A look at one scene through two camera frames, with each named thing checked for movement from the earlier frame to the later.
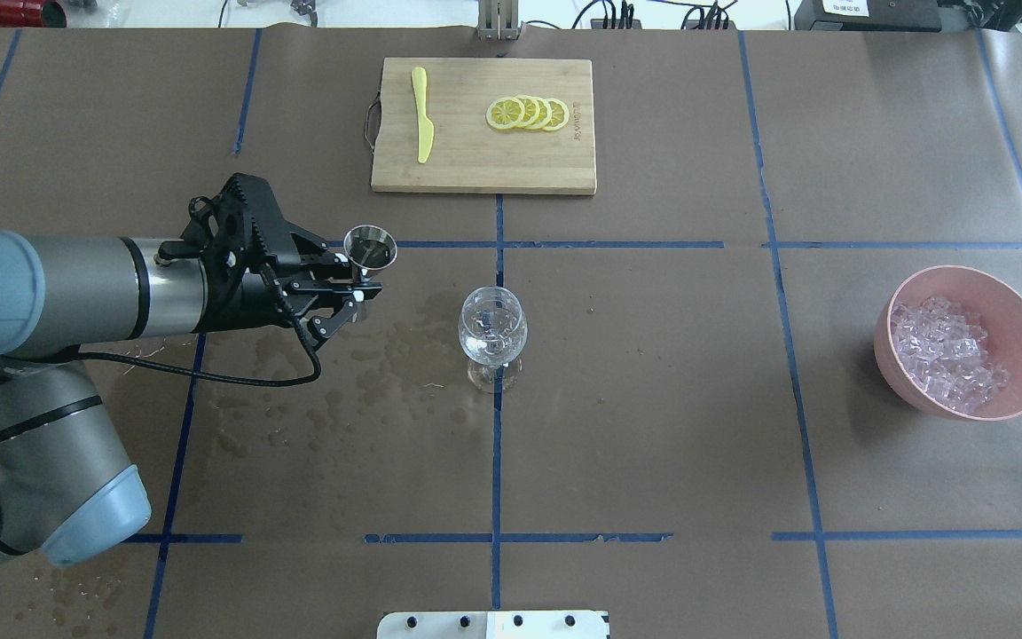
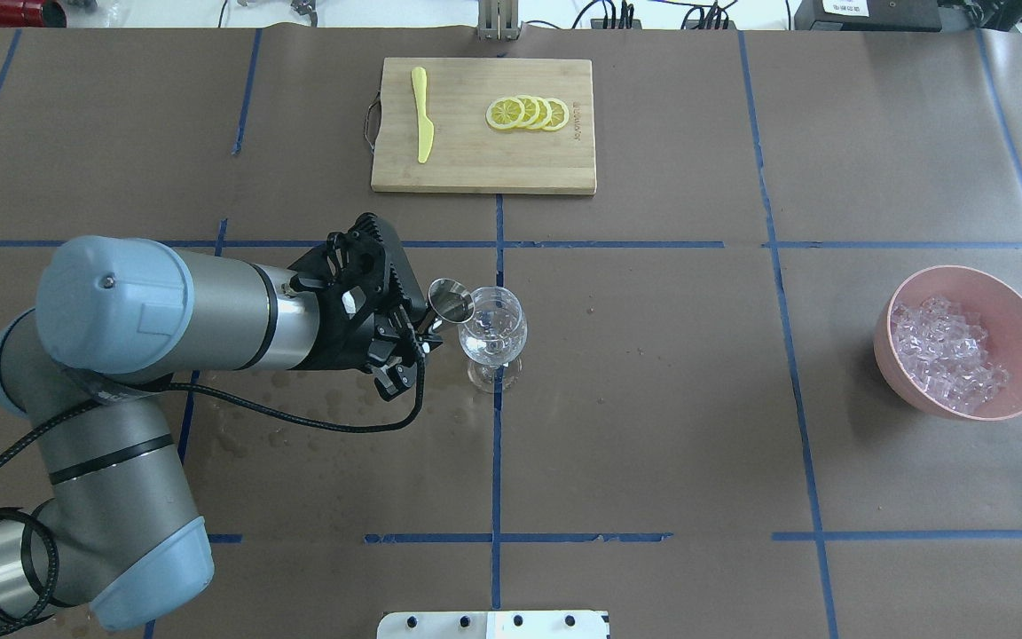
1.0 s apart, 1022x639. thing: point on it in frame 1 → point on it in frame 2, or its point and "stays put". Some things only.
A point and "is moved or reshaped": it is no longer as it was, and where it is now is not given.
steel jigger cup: [371, 247] is moved or reshaped
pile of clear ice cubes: [943, 351] stays put
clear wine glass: [492, 330] stays put
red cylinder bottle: [4, 13] stays put
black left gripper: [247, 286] → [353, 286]
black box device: [868, 15] stays put
